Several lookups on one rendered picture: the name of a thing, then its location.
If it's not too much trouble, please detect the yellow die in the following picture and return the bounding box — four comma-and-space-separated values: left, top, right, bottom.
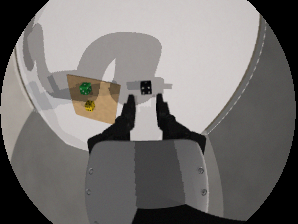
84, 100, 95, 112

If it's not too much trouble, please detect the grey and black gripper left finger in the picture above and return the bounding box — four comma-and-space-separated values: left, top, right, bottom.
87, 94, 136, 155

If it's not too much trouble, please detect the black die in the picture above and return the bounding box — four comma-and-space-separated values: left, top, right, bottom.
140, 81, 152, 95

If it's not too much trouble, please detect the tan square mat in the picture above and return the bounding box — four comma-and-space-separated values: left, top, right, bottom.
67, 74, 121, 124

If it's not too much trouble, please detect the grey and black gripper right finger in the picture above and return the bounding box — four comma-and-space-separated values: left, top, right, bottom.
156, 93, 206, 156

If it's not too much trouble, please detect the green die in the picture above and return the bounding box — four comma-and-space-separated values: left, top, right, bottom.
79, 82, 92, 95

